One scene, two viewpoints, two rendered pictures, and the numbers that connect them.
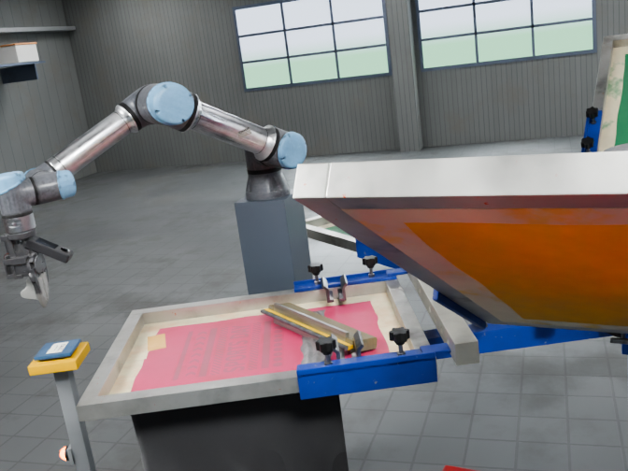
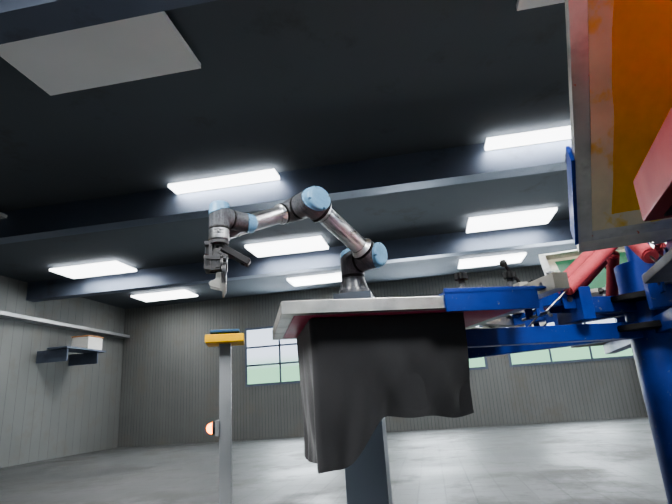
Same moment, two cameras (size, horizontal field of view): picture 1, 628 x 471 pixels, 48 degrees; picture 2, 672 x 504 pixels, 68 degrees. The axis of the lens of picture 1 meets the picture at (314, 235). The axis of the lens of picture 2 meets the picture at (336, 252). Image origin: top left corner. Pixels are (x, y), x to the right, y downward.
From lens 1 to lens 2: 115 cm
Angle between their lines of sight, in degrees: 33
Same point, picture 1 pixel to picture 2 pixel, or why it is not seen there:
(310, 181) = not seen: outside the picture
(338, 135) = not seen: hidden behind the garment
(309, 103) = (292, 397)
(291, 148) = (379, 250)
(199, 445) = (360, 361)
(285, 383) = (435, 299)
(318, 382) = (459, 299)
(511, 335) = (562, 330)
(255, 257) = not seen: hidden behind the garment
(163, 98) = (314, 191)
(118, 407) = (312, 305)
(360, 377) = (487, 298)
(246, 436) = (396, 357)
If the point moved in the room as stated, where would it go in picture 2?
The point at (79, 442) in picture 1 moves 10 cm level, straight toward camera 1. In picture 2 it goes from (227, 414) to (238, 414)
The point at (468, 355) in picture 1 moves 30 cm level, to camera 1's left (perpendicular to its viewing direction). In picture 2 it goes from (562, 281) to (468, 284)
